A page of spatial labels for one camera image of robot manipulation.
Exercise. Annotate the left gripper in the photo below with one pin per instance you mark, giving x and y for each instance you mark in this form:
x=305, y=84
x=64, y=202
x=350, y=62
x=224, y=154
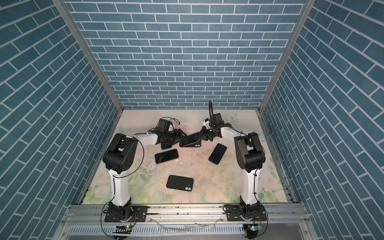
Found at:
x=177, y=136

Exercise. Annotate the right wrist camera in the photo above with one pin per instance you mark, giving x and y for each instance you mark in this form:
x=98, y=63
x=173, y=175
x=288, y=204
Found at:
x=207, y=123

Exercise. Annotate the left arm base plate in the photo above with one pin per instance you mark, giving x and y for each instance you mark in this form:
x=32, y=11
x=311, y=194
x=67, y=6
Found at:
x=126, y=215

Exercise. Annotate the purple-edged black phone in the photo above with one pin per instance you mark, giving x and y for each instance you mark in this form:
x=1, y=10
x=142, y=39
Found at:
x=166, y=156

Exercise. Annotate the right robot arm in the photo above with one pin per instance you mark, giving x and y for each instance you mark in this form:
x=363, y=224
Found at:
x=250, y=156

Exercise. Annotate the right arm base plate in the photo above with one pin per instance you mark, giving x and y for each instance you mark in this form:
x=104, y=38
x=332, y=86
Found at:
x=243, y=212

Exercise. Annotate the aluminium front rail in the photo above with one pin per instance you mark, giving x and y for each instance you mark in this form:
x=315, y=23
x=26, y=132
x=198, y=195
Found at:
x=185, y=214

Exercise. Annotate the white slotted cable duct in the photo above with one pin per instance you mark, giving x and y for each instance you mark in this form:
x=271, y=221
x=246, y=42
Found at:
x=157, y=230

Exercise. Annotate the blue-edged black phone right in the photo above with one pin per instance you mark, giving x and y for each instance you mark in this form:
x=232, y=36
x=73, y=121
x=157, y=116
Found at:
x=217, y=154

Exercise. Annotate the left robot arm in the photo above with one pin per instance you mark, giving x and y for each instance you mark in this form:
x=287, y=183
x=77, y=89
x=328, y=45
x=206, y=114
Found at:
x=120, y=155

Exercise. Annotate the light blue phone case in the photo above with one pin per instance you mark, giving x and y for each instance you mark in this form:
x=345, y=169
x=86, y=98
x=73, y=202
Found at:
x=166, y=145

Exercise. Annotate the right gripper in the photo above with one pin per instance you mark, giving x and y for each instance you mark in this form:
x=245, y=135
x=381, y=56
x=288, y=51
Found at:
x=203, y=134

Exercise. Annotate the black phone case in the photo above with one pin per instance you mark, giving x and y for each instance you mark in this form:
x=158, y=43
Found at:
x=180, y=183
x=193, y=145

